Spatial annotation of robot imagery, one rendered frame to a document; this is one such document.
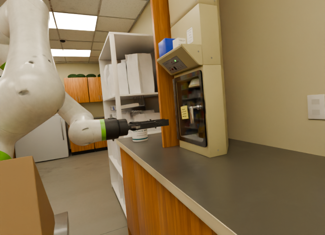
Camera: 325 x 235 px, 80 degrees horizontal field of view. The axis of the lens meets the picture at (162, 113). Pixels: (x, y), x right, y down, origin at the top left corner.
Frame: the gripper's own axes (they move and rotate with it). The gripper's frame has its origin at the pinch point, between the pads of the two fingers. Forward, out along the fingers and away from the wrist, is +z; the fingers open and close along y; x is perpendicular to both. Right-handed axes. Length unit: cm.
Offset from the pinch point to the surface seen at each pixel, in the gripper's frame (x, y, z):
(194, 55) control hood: -31.2, -5.0, 18.6
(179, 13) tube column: -60, 14, 23
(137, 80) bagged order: -36, 122, 26
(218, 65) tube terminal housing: -26.6, -5.0, 32.6
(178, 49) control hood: -35.1, -0.8, 12.1
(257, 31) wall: -47, -1, 66
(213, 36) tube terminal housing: -41, -5, 31
